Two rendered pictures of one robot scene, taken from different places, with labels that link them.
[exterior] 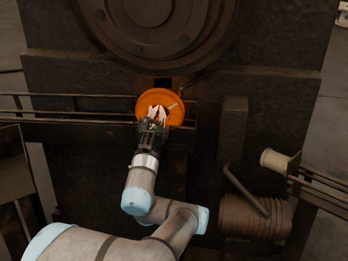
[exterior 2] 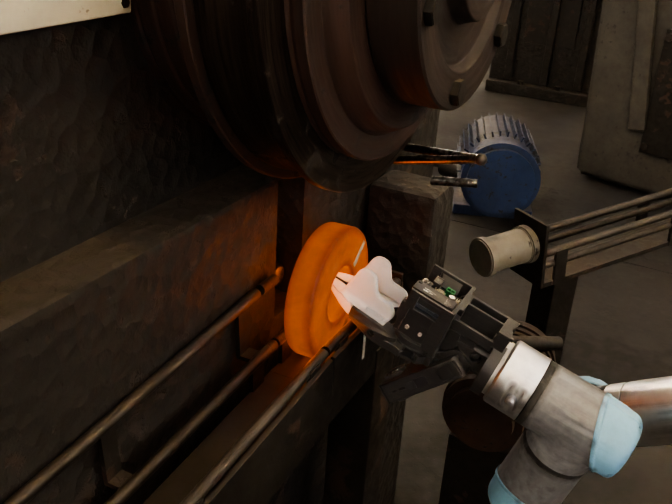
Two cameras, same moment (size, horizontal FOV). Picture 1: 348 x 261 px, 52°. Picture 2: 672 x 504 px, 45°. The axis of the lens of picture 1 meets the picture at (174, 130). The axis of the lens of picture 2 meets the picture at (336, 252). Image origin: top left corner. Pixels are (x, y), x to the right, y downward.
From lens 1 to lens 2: 1.10 m
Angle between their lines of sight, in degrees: 62
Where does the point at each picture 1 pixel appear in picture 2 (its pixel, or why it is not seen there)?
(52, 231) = not seen: outside the picture
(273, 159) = (509, 245)
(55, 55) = (34, 298)
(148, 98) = (331, 260)
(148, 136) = (475, 313)
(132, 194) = (621, 413)
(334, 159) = not seen: hidden behind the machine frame
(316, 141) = not seen: hidden behind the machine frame
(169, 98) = (357, 235)
